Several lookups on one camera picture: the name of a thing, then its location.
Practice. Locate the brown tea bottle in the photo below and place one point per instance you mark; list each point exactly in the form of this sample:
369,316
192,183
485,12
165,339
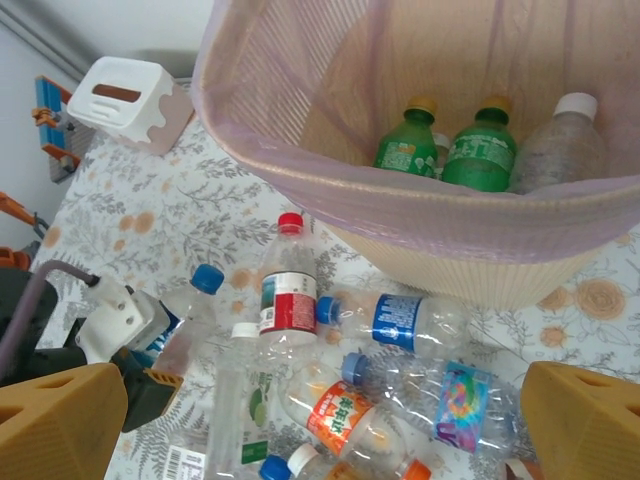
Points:
520,472

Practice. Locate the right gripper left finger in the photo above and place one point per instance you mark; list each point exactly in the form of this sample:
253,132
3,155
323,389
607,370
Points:
50,430

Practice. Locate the red cap clear bottle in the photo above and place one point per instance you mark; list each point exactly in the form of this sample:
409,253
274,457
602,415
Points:
290,305

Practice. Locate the orange cap orange label bottle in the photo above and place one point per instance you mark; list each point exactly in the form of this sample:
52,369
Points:
340,412

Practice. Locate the white tissue box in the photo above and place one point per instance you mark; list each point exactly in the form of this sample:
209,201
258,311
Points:
150,80

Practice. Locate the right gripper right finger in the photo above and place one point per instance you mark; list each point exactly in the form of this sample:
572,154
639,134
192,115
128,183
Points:
590,435

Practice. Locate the white cap red label bottle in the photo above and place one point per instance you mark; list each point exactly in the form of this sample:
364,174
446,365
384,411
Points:
302,457

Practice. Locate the green soda bottle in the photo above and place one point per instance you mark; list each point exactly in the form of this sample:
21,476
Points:
405,145
480,150

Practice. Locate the blue orange wall sticker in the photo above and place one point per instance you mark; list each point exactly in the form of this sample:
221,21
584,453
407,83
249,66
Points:
50,107

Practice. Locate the small blue cap water bottle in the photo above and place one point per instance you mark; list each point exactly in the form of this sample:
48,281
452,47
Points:
272,470

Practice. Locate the tall clear bottle lime label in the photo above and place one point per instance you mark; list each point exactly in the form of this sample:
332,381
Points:
235,400

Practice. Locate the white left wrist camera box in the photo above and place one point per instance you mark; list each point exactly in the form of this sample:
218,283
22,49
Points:
115,320

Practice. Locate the clear bottle colourful label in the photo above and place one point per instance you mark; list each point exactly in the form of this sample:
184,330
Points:
462,412

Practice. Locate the clear bottle white cap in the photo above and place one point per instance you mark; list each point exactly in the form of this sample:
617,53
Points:
555,150

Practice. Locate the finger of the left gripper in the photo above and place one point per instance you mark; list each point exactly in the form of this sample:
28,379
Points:
150,400

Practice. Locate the floral table mat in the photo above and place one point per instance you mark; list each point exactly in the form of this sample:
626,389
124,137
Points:
165,210

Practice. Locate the beige bin pink bag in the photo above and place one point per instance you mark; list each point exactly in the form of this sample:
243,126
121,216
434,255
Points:
450,280

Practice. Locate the blue cap light-blue label bottle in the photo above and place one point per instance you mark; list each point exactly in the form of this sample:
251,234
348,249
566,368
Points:
195,320

